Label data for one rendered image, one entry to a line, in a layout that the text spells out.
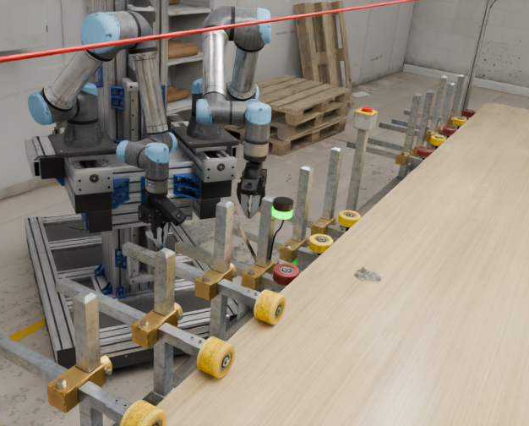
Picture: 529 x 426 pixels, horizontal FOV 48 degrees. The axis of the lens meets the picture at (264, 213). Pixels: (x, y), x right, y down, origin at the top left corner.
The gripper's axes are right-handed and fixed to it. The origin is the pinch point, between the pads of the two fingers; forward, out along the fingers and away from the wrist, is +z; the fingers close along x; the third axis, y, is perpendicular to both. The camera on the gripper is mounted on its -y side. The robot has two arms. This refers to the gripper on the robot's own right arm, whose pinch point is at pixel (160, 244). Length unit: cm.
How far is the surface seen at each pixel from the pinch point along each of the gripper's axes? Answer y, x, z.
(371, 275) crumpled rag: -71, -11, -9
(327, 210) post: -38, -52, -6
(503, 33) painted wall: 23, -804, 2
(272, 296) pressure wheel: -57, 26, -15
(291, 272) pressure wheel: -50, 0, -8
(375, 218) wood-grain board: -57, -55, -7
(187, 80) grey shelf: 188, -267, 19
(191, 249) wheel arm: -13.5, 1.3, -3.4
